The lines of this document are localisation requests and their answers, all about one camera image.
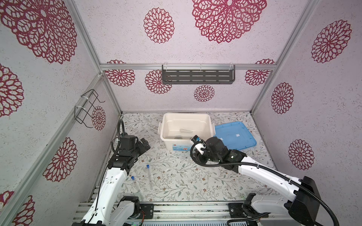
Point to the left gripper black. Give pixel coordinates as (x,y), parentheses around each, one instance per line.
(145,143)

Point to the blue plastic bin lid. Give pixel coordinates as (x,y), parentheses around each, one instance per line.
(235,135)

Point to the white plastic storage bin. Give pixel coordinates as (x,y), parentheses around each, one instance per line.
(177,129)

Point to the clear glass tube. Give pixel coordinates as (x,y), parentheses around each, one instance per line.
(185,131)

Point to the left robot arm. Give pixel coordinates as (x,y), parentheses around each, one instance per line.
(103,211)

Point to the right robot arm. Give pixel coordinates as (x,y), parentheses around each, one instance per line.
(298,198)

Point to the blue-capped test tube right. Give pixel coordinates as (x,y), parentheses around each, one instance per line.
(150,177)

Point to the blue-capped test tube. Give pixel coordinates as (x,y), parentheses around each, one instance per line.
(137,188)
(150,177)

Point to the blue-capped test tube left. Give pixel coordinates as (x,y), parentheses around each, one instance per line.
(137,188)

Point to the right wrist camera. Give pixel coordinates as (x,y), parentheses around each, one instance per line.
(198,145)

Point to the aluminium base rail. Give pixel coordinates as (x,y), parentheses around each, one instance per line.
(216,213)

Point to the black wire wall rack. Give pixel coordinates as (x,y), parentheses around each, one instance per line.
(83,110)

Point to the dark grey wall shelf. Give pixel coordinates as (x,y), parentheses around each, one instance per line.
(197,77)

